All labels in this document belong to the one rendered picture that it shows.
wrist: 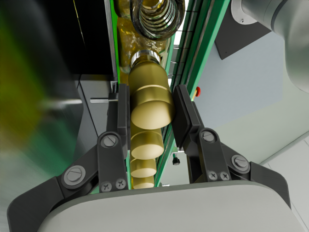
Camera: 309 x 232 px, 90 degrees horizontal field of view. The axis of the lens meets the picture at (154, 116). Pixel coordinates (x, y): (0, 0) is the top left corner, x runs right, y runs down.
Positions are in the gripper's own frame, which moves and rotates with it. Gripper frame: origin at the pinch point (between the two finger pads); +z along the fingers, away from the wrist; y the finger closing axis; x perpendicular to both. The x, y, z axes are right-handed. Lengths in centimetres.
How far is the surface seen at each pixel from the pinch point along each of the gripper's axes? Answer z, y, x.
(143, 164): 0.7, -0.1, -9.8
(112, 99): 19.8, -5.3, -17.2
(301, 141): 124, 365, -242
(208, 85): 58, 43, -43
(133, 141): 1.0, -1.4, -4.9
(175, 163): 15, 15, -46
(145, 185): 0.1, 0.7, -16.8
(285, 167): 95, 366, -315
